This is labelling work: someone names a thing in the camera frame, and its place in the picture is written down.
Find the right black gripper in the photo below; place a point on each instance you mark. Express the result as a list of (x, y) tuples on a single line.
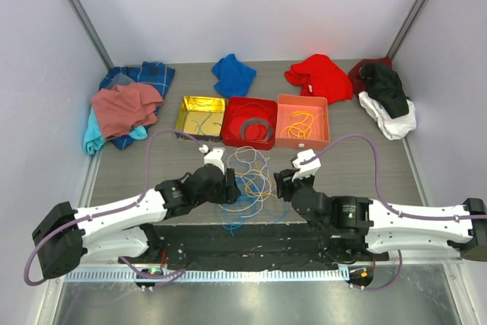
[(284, 185)]

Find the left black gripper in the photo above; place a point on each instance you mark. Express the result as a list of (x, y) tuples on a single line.
[(229, 189)]

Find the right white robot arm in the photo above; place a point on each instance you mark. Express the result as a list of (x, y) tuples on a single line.
[(378, 227)]

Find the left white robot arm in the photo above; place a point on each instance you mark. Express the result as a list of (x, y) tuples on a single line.
[(61, 238)]

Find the salmon pink square box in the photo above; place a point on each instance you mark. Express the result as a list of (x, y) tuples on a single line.
[(302, 122)]

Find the red square box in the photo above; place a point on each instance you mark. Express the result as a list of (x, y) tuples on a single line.
[(250, 122)]

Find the gold metal tin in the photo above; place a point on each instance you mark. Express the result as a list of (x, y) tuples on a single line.
[(202, 117)]

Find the dark red cloth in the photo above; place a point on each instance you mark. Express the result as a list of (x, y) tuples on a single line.
[(358, 83)]

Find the white cloth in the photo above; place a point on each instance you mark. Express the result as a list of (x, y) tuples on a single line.
[(392, 128)]

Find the salmon pink cloth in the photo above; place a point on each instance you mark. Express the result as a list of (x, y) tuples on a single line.
[(124, 107)]

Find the black cloth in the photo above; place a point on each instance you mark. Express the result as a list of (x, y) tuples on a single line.
[(385, 87)]

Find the blue plaid cloth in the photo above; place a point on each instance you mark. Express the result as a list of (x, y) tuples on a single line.
[(156, 74)]

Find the light blue cloth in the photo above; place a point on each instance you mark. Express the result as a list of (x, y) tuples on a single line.
[(93, 140)]

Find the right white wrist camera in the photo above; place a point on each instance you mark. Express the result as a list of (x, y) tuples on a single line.
[(306, 164)]

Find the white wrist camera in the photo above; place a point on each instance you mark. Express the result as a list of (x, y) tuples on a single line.
[(213, 156), (306, 164)]

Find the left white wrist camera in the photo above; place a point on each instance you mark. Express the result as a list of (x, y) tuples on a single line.
[(213, 156)]

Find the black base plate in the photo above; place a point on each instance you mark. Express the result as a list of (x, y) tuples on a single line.
[(253, 248)]

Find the white slotted cable duct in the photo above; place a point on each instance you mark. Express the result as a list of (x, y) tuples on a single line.
[(125, 274)]

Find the right corner aluminium post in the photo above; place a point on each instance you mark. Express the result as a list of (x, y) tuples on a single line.
[(405, 28)]

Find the corner aluminium post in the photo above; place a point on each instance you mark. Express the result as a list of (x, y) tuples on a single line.
[(405, 28), (86, 23)]

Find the left corner aluminium post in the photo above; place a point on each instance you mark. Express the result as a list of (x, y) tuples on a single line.
[(86, 23)]

